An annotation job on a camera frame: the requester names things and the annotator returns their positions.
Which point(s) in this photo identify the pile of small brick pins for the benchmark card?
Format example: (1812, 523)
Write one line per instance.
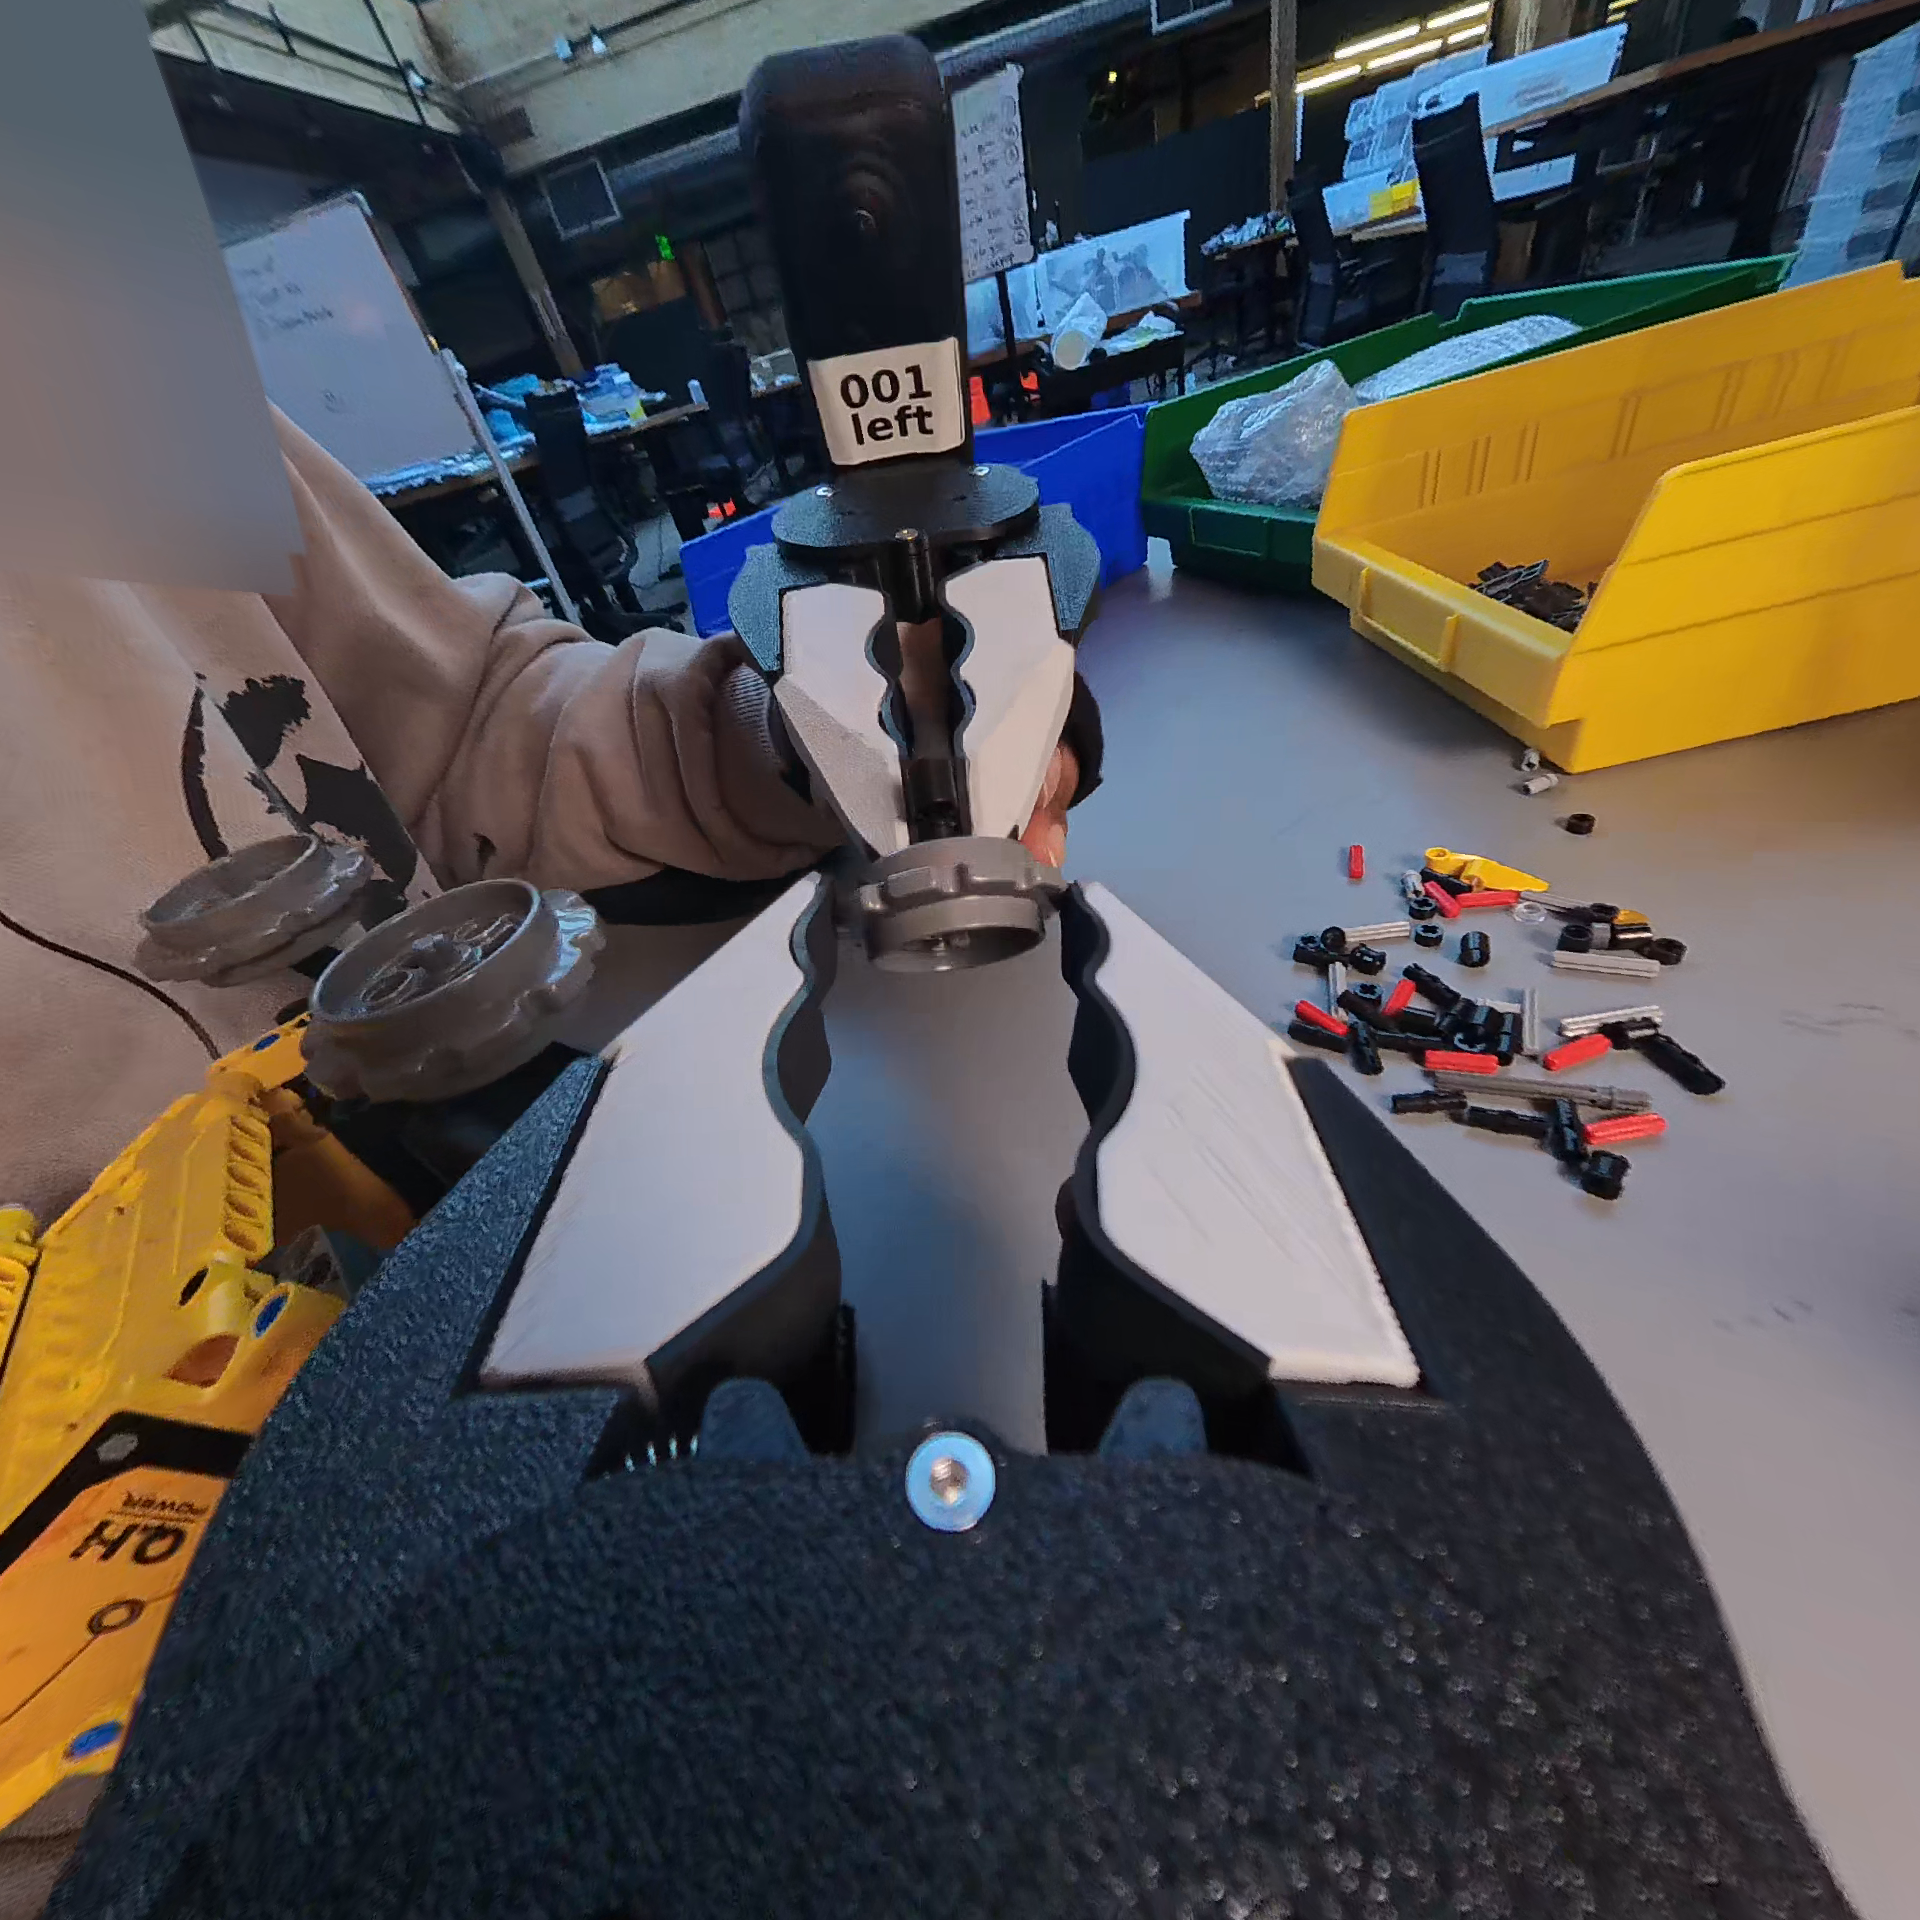
(1463, 1027)

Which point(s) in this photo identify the person's left forearm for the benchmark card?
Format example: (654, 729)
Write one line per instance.
(569, 719)

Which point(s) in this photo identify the paper sign on stand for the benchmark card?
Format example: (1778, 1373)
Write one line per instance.
(990, 173)

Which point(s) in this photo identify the pair of small grey connectors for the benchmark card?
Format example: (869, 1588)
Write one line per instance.
(1532, 782)

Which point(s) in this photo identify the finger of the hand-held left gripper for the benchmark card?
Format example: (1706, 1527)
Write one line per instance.
(1013, 691)
(834, 691)

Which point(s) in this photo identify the yellow plastic bin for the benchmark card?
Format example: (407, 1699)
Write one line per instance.
(1724, 597)

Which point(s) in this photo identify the green plastic bin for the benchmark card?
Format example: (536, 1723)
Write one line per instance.
(1246, 541)

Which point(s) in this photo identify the grey toy wheel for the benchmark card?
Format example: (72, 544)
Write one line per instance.
(248, 900)
(451, 966)
(946, 908)

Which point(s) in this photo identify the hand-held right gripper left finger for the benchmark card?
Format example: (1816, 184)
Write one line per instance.
(660, 1199)

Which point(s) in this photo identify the beige printed sweatshirt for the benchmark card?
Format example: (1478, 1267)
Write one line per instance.
(118, 782)

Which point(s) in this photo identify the bubble wrap sheet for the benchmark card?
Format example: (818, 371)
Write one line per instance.
(1470, 353)

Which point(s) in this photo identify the blue plastic bin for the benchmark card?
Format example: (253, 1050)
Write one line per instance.
(1112, 482)

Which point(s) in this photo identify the clear plastic bag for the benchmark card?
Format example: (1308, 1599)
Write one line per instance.
(1274, 436)

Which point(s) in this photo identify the yellow toy brick vehicle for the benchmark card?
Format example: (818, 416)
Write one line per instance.
(134, 1302)

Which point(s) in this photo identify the black office chair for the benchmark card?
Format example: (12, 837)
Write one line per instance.
(1446, 194)
(578, 495)

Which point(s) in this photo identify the heap of black brick connectors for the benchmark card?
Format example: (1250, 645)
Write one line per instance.
(1540, 592)

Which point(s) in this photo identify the person's left hand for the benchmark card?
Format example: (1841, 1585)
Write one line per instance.
(1056, 825)

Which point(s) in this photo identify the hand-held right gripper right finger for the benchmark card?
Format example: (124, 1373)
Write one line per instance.
(1246, 1199)

